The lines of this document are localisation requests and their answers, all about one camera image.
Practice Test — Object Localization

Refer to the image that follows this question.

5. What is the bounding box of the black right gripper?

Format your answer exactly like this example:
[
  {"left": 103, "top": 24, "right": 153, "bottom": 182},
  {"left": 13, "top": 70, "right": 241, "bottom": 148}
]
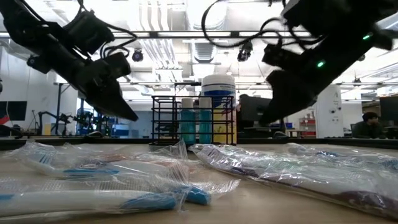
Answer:
[{"left": 260, "top": 34, "right": 377, "bottom": 124}]

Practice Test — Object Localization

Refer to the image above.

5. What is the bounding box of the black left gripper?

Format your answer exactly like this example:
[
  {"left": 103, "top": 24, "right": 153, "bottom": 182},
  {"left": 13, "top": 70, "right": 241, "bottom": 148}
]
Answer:
[{"left": 26, "top": 40, "right": 139, "bottom": 122}]

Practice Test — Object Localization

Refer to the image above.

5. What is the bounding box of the white orange toothbrush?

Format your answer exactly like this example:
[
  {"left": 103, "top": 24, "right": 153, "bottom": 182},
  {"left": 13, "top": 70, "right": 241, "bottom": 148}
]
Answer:
[{"left": 71, "top": 145, "right": 175, "bottom": 166}]

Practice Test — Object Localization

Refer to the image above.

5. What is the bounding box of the grey blue toothbrush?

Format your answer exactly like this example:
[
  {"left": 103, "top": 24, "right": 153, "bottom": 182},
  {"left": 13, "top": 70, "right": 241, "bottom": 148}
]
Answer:
[{"left": 58, "top": 141, "right": 191, "bottom": 181}]

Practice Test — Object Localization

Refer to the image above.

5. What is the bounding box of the teal mouthwash bottle white cap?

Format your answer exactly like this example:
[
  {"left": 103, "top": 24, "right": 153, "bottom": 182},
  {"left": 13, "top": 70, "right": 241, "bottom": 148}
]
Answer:
[
  {"left": 198, "top": 97, "right": 213, "bottom": 145},
  {"left": 180, "top": 98, "right": 197, "bottom": 146}
]

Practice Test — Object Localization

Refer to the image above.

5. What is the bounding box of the purple white toothbrush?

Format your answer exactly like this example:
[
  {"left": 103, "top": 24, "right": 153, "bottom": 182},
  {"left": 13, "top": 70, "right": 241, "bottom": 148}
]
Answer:
[{"left": 192, "top": 143, "right": 398, "bottom": 220}]

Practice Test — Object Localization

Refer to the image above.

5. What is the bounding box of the red shelf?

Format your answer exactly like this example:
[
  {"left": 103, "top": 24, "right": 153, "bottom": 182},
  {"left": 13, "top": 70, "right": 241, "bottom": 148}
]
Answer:
[{"left": 298, "top": 116, "right": 317, "bottom": 138}]

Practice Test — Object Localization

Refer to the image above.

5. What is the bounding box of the black desk monitor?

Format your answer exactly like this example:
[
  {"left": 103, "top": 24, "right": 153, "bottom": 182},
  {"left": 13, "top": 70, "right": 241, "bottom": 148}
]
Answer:
[
  {"left": 239, "top": 95, "right": 274, "bottom": 128},
  {"left": 378, "top": 95, "right": 398, "bottom": 127}
]

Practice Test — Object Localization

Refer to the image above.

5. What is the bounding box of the white pillar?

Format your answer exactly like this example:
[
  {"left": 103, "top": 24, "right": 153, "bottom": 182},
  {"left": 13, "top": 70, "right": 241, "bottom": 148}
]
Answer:
[{"left": 313, "top": 84, "right": 345, "bottom": 139}]

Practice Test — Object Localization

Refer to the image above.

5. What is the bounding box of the black metal rack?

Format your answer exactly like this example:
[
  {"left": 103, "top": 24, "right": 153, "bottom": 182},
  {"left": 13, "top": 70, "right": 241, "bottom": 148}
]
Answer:
[{"left": 55, "top": 82, "right": 85, "bottom": 136}]

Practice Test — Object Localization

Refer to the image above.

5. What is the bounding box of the white-lidded wipes canister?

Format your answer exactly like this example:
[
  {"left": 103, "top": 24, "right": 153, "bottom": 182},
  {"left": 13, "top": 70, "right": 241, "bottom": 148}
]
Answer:
[{"left": 201, "top": 73, "right": 237, "bottom": 146}]

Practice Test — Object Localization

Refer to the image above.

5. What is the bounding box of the person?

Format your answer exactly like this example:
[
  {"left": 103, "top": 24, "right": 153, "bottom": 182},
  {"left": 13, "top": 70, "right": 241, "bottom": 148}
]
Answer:
[{"left": 351, "top": 111, "right": 388, "bottom": 140}]

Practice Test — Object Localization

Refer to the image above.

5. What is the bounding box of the black horizontal crossbar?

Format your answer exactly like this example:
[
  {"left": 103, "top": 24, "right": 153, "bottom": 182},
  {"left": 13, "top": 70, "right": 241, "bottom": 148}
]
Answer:
[{"left": 0, "top": 30, "right": 315, "bottom": 39}]

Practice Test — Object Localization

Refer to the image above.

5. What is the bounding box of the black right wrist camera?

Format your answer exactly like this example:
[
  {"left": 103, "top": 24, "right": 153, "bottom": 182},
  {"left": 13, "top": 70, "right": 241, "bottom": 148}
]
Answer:
[{"left": 262, "top": 42, "right": 295, "bottom": 68}]

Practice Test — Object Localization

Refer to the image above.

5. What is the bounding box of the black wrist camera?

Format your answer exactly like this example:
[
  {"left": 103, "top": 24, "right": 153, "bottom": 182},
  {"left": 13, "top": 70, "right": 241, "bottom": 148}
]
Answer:
[
  {"left": 262, "top": 42, "right": 295, "bottom": 68},
  {"left": 63, "top": 10, "right": 116, "bottom": 56}
]

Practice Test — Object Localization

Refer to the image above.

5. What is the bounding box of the black aluminium table frame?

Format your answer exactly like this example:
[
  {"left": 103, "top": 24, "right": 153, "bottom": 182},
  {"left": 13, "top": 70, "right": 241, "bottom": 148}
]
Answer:
[{"left": 0, "top": 136, "right": 398, "bottom": 151}]

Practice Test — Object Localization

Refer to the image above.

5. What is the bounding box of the black wire caddy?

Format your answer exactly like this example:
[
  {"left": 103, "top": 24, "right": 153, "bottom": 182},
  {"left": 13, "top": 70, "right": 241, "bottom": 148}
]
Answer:
[{"left": 150, "top": 95, "right": 238, "bottom": 147}]

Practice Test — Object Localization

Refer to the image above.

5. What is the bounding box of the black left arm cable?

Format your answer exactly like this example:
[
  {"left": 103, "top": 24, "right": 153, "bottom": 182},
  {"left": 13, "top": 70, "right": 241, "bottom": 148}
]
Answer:
[{"left": 77, "top": 0, "right": 138, "bottom": 60}]

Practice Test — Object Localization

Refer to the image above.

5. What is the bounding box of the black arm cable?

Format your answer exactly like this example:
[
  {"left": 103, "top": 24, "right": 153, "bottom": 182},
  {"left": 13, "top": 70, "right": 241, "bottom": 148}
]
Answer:
[
  {"left": 200, "top": 0, "right": 315, "bottom": 49},
  {"left": 77, "top": 0, "right": 138, "bottom": 60}
]

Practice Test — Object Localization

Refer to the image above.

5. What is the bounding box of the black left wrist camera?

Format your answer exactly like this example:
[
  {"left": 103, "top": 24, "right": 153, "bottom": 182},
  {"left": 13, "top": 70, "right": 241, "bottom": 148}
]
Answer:
[{"left": 63, "top": 10, "right": 116, "bottom": 56}]

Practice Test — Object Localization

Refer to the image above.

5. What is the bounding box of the black wall screen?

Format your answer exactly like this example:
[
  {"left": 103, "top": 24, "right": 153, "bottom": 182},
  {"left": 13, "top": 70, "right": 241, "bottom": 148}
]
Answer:
[{"left": 0, "top": 100, "right": 28, "bottom": 122}]

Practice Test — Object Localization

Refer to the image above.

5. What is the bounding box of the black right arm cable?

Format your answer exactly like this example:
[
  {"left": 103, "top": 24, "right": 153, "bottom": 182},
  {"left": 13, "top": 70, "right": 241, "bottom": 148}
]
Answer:
[{"left": 200, "top": 0, "right": 315, "bottom": 49}]

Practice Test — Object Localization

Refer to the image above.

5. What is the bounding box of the silver ventilation duct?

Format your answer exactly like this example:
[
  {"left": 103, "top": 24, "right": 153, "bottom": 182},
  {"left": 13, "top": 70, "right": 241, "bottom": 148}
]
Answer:
[{"left": 186, "top": 0, "right": 229, "bottom": 32}]

